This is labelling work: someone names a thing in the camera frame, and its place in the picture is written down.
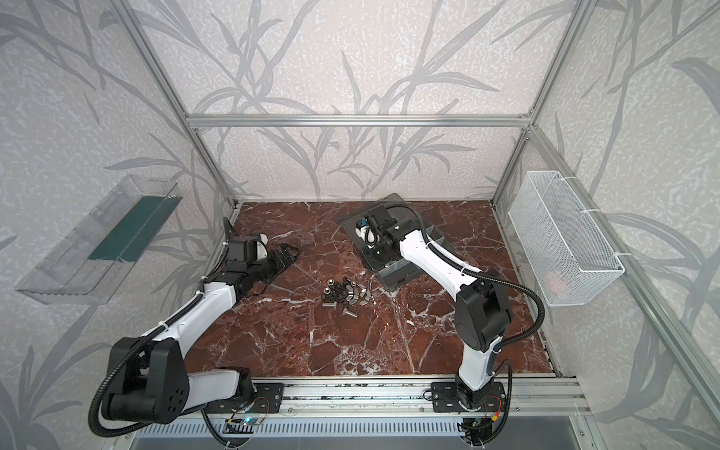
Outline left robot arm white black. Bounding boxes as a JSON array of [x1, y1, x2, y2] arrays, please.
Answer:
[[88, 234, 300, 436]]

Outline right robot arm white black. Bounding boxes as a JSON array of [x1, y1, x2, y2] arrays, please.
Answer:
[[355, 204, 513, 403]]

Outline grey compartment organizer box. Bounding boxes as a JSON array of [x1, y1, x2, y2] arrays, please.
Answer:
[[339, 193, 425, 292]]

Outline small electronics board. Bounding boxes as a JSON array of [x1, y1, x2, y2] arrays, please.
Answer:
[[224, 417, 254, 435]]

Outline pink object in basket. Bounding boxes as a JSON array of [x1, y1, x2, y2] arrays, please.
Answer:
[[544, 271, 568, 296]]

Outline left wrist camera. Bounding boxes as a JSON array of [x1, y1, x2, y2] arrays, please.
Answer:
[[252, 234, 268, 262]]

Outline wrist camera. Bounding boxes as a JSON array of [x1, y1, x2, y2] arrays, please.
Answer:
[[355, 217, 378, 248], [252, 234, 268, 262]]

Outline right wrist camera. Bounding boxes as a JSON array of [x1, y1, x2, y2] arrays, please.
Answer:
[[355, 217, 378, 248]]

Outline right black corrugated cable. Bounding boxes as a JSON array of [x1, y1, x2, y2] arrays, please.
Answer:
[[387, 203, 547, 350]]

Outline black corrugated cable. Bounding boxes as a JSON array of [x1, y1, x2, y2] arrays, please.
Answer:
[[86, 291, 206, 439], [387, 203, 547, 350]]

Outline aluminium frame back crossbar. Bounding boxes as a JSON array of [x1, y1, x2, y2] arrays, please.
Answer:
[[186, 114, 530, 128]]

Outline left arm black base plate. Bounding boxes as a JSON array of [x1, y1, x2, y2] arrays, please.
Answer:
[[206, 382, 285, 414]]

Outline clear acrylic wall shelf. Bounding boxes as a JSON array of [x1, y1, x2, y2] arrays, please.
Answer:
[[16, 175, 182, 305]]

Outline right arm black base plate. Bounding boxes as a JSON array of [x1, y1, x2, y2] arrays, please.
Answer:
[[430, 381, 507, 414]]

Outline white wire mesh basket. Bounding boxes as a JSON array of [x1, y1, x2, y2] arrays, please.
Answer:
[[509, 171, 624, 307]]

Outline left black corrugated cable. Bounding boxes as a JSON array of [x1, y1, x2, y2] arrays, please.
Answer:
[[86, 291, 206, 439]]

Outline aluminium front rail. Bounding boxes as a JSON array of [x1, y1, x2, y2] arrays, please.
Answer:
[[114, 375, 592, 420]]

